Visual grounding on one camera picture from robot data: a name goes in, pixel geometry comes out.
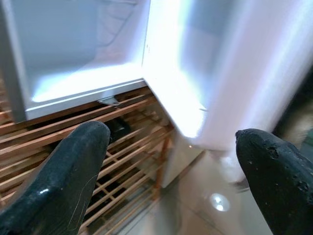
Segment metal fridge door hinge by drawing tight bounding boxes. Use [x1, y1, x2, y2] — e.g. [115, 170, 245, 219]
[97, 96, 120, 107]

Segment white fridge door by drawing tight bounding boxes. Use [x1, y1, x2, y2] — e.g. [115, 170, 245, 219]
[141, 0, 313, 152]

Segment small black object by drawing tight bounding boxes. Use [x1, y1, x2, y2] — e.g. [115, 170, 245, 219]
[107, 118, 132, 138]

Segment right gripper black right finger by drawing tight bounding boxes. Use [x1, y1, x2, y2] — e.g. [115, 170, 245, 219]
[236, 128, 313, 235]

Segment wooden slat rack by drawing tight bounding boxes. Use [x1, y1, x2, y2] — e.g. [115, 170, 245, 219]
[0, 70, 177, 235]

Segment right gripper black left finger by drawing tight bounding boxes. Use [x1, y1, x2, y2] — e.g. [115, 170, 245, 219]
[0, 121, 111, 235]

